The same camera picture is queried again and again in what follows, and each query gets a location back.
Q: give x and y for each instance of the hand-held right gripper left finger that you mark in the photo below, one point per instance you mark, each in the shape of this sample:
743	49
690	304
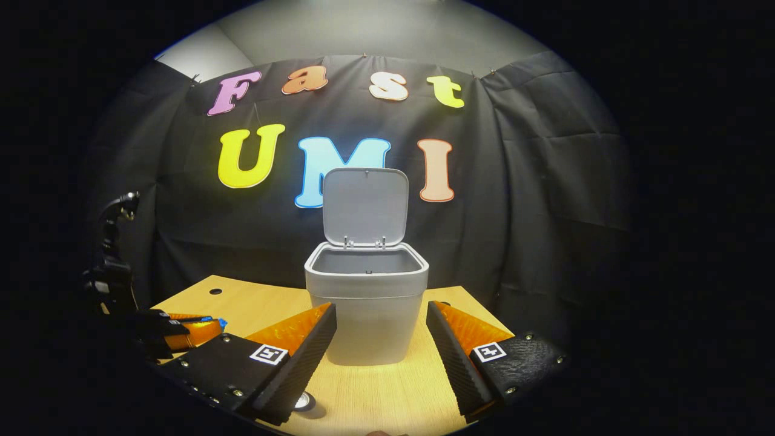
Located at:
303	363

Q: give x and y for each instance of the blue paper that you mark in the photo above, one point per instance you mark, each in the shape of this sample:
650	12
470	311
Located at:
219	323

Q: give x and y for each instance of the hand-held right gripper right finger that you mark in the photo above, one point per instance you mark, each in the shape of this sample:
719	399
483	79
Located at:
454	363

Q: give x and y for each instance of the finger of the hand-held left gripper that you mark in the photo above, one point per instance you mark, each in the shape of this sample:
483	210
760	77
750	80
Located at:
184	317
197	334

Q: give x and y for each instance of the wooden desktop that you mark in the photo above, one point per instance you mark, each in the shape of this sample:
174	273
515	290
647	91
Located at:
254	303

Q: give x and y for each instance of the silver and blue pop can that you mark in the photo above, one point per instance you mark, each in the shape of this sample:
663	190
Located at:
304	401

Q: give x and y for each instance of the white desktop garbage bin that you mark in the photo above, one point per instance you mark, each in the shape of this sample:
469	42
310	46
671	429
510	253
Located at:
369	315

